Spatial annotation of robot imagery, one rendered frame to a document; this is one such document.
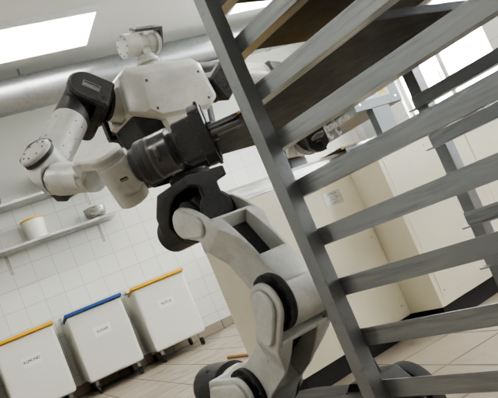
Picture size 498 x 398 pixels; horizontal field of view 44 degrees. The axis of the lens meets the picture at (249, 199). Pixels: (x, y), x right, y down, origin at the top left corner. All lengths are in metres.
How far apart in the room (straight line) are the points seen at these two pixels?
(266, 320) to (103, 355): 4.44
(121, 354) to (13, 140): 2.49
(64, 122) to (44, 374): 4.39
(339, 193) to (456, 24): 2.07
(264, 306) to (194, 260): 5.36
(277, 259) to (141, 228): 5.26
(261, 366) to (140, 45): 0.91
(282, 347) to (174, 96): 0.69
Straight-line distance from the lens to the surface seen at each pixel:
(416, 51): 0.84
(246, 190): 2.55
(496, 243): 0.84
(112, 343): 5.83
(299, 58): 0.99
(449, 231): 2.97
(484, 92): 0.80
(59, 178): 1.32
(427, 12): 1.05
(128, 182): 1.19
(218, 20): 1.10
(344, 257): 2.75
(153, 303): 5.93
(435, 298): 2.83
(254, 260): 1.48
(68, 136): 1.50
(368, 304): 2.78
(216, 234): 1.52
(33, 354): 5.75
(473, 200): 1.36
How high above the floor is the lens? 0.62
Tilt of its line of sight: 5 degrees up
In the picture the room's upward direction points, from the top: 23 degrees counter-clockwise
